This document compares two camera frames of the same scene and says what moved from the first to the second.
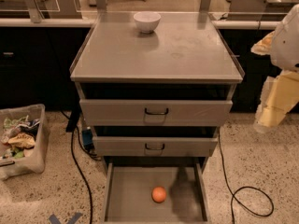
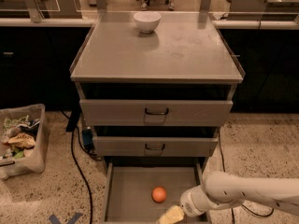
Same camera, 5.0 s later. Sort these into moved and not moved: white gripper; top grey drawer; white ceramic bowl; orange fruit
Moved: white gripper
Not moved: white ceramic bowl; top grey drawer; orange fruit
